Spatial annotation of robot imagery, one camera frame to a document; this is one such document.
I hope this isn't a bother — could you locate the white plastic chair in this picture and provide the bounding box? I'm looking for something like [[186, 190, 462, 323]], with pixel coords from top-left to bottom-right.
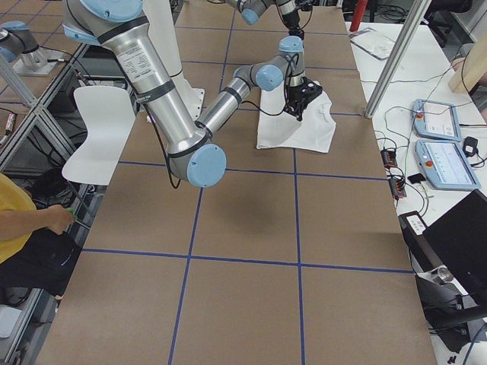
[[62, 85, 135, 186]]

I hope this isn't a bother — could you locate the blue teach pendant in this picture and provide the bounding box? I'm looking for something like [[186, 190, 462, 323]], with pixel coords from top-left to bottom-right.
[[415, 139, 481, 191], [412, 99, 462, 141]]

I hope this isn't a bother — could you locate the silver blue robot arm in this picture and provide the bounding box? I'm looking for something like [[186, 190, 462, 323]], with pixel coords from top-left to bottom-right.
[[63, 1, 310, 188], [224, 0, 304, 40]]

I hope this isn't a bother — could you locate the white long-sleeve printed shirt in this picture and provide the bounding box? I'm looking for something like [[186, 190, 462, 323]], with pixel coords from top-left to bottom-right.
[[256, 85, 336, 153]]

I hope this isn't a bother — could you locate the black camera cable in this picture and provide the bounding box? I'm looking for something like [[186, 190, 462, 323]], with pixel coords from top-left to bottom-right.
[[144, 52, 305, 189]]

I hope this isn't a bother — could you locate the person's hand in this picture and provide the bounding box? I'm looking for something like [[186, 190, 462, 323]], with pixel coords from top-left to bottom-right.
[[46, 205, 75, 235]]

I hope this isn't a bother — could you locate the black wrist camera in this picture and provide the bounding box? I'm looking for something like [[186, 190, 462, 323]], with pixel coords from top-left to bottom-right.
[[301, 77, 323, 103]]

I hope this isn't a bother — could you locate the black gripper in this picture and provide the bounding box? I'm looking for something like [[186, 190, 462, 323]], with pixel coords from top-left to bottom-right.
[[280, 3, 304, 40], [284, 85, 307, 122]]

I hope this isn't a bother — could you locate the lower blue teach pendant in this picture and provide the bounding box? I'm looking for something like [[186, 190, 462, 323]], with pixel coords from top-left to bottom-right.
[[415, 139, 481, 191]]

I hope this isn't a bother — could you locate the black laptop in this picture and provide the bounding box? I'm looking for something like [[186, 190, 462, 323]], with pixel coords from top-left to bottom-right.
[[423, 189, 486, 304]]

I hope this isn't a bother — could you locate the upper blue teach pendant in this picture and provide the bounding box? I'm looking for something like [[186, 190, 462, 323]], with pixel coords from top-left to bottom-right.
[[412, 99, 462, 141]]

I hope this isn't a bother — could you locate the aluminium frame post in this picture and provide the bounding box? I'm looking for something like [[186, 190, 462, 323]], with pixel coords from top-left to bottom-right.
[[364, 0, 431, 119]]

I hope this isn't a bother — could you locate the white central column pedestal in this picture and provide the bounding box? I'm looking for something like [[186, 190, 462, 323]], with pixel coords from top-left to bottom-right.
[[143, 0, 205, 120]]

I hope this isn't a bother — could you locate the person in yellow shirt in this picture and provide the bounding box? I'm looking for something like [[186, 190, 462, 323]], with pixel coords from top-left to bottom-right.
[[1, 174, 81, 300]]

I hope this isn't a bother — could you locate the red fire extinguisher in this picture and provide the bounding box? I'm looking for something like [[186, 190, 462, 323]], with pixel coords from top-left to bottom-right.
[[349, 0, 368, 32]]

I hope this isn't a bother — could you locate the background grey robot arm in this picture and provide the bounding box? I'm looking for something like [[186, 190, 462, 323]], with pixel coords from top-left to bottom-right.
[[1, 21, 66, 76]]

